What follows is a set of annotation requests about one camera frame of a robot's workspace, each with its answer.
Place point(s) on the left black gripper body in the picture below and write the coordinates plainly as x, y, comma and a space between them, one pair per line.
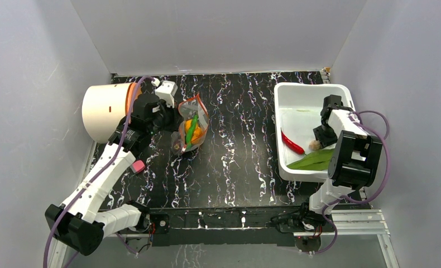
167, 119

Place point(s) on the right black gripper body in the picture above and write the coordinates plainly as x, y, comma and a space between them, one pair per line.
326, 130

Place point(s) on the clear zip top bag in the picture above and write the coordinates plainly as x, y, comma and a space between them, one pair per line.
187, 109

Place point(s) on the red chili pepper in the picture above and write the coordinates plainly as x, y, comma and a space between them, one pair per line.
291, 145

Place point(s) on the green chili pepper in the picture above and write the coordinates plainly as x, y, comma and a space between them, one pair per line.
190, 128

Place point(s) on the orange fruit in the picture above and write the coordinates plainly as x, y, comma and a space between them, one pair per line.
197, 135

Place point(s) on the garlic bulb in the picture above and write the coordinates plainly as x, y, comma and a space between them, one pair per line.
315, 145

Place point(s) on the dark red apple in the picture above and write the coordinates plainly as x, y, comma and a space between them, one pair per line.
177, 148

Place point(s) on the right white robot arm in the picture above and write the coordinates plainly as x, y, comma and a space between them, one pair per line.
354, 161

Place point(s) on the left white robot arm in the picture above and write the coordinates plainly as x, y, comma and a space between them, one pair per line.
77, 221

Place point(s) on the green leaf vegetable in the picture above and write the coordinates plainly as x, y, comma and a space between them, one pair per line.
314, 161

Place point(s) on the white plastic bin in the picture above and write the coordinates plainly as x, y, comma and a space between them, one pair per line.
297, 109

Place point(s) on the white cylinder orange lid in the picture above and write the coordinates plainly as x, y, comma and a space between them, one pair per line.
104, 106

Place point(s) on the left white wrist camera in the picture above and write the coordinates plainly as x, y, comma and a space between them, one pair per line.
166, 91

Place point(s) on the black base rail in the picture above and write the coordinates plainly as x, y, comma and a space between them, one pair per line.
223, 226

